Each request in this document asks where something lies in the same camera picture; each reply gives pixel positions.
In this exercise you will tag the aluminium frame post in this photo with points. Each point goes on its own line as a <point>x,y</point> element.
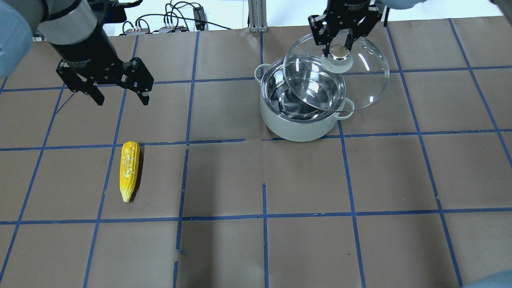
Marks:
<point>257,15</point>

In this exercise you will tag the black power adapter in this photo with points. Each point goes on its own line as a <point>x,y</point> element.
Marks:
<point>199,18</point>

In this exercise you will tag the pale green cooking pot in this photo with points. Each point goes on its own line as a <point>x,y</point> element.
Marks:
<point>285,113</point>

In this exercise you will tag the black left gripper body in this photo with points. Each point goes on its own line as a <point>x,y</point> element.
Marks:
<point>82,49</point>

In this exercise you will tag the small usb hub lower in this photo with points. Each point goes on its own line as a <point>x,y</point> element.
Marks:
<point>135,31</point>

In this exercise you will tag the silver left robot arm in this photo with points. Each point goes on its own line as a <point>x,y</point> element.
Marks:
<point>74,28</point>

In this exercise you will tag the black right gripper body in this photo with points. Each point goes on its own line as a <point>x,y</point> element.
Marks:
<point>347,10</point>

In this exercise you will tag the yellow corn cob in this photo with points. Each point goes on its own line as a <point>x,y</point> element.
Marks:
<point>128,173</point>

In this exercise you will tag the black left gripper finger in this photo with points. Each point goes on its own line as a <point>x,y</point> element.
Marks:
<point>96,95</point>
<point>143,91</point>

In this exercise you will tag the small usb hub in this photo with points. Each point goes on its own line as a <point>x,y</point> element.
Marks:
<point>135,31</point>
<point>164,30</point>

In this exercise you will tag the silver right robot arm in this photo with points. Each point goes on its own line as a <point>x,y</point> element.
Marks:
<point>433,9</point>

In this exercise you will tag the brown paper table mat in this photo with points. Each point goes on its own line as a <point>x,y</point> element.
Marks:
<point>413,191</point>

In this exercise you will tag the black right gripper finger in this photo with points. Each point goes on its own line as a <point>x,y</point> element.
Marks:
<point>322,37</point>
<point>361,29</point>

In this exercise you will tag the small usb hub upper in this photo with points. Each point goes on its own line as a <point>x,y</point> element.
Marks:
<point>164,30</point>

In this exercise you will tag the glass pot lid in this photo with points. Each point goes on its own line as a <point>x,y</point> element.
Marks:
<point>342,76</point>

